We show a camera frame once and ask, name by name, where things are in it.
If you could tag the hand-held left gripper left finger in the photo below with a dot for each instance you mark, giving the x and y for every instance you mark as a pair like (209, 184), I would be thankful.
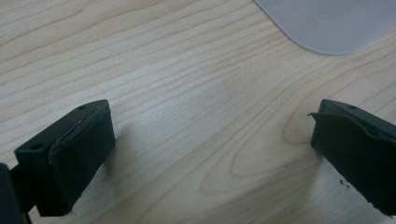
(77, 155)

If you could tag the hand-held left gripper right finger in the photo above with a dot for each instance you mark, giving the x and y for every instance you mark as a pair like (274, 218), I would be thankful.
(358, 149)

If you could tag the clear plastic tiered storage box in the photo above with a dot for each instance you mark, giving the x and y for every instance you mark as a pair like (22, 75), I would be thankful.
(336, 25)

